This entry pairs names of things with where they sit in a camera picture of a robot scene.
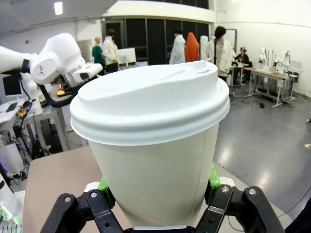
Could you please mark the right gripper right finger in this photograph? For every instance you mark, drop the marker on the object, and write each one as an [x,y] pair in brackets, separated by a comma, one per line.
[226,206]

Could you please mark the person in green shirt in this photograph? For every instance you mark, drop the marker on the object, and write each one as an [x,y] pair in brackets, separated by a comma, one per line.
[98,52]

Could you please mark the orange draped figure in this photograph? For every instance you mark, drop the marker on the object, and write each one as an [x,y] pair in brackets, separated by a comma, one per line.
[192,48]

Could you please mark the seated person in black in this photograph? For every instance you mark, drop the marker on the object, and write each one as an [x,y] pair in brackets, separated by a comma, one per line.
[243,58]

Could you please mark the grey metal side table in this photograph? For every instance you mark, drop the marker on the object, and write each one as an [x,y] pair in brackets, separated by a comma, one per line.
[56,114]

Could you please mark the white device with green light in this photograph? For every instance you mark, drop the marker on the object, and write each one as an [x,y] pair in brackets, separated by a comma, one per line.
[9,206]

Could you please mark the white paper cup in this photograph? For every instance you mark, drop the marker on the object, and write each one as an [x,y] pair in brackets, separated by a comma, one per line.
[155,182]

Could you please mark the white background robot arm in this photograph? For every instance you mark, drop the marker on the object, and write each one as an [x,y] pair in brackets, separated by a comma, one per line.
[284,60]
[263,57]

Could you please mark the white board panel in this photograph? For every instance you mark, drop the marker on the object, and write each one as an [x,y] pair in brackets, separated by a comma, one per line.
[126,56]

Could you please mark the long red-topped lab table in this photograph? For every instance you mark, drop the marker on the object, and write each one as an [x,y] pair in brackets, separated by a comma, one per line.
[267,73]

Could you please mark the white plastic cup lid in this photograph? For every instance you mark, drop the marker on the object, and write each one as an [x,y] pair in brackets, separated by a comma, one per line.
[150,104]

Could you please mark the rectangular ceiling light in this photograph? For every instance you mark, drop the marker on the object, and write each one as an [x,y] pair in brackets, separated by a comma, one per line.
[58,7]

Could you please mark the dark-haired person white jacket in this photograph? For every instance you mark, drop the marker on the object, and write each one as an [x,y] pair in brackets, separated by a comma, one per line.
[110,51]

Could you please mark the person in long white coat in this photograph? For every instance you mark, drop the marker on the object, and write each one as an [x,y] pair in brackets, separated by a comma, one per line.
[178,51]

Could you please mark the small yellow device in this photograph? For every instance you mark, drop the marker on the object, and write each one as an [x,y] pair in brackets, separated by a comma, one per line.
[60,92]

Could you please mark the person in cream jacket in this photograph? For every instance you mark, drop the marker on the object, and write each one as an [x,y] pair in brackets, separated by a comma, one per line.
[223,57]

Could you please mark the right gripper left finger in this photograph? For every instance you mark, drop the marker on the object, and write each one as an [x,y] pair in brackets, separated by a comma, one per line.
[97,208]

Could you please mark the black computer monitor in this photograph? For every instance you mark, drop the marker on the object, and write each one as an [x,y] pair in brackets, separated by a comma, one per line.
[11,85]

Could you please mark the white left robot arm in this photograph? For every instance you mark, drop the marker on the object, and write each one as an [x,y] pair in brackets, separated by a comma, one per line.
[56,58]

